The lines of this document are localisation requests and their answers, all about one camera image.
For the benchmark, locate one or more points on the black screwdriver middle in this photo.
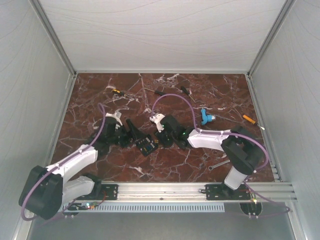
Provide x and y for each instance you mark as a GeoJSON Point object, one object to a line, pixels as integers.
{"type": "Point", "coordinates": [160, 93]}

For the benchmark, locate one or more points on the yellow black screwdriver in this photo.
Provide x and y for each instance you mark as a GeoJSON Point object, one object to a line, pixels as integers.
{"type": "Point", "coordinates": [118, 92]}

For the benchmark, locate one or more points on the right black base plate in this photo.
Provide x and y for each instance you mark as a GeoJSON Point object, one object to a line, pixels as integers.
{"type": "Point", "coordinates": [215, 192]}

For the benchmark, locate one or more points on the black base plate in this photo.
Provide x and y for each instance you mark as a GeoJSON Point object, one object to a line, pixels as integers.
{"type": "Point", "coordinates": [108, 192]}
{"type": "Point", "coordinates": [215, 192]}

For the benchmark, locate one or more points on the aluminium mounting rail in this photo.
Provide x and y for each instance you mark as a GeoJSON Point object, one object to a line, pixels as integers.
{"type": "Point", "coordinates": [190, 192]}

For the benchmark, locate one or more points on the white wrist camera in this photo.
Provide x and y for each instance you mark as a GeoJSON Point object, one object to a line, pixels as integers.
{"type": "Point", "coordinates": [156, 119]}
{"type": "Point", "coordinates": [117, 116]}

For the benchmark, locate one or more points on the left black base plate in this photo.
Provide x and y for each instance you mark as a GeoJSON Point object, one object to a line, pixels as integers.
{"type": "Point", "coordinates": [108, 192]}

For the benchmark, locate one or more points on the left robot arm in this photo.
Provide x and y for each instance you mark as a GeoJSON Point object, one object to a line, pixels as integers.
{"type": "Point", "coordinates": [48, 188]}

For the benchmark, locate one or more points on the black screwdriver right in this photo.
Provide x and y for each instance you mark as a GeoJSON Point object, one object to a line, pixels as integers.
{"type": "Point", "coordinates": [184, 89]}

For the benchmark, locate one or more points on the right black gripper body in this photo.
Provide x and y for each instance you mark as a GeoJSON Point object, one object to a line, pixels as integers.
{"type": "Point", "coordinates": [165, 138]}

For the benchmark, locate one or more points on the blue plastic tool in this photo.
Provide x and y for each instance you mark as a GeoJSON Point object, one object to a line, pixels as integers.
{"type": "Point", "coordinates": [206, 118]}

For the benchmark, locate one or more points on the silver wrench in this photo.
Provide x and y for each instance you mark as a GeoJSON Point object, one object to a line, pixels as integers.
{"type": "Point", "coordinates": [218, 165]}

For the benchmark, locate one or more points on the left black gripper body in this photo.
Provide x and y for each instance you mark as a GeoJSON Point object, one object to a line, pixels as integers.
{"type": "Point", "coordinates": [122, 136]}

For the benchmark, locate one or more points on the orange handle screwdriver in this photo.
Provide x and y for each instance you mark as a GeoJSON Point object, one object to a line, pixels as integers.
{"type": "Point", "coordinates": [249, 119]}

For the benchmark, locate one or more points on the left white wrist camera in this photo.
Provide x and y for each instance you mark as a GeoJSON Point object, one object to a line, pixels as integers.
{"type": "Point", "coordinates": [117, 116]}

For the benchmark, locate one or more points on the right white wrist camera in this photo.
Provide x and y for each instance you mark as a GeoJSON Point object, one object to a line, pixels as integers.
{"type": "Point", "coordinates": [156, 119]}

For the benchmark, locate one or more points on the slotted grey cable duct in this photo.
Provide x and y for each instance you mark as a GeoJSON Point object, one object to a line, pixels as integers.
{"type": "Point", "coordinates": [139, 207]}

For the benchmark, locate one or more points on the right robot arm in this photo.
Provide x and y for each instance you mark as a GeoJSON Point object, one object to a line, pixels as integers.
{"type": "Point", "coordinates": [240, 147]}

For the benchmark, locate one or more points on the black fuse box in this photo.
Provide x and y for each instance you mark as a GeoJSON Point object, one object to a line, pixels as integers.
{"type": "Point", "coordinates": [146, 145]}

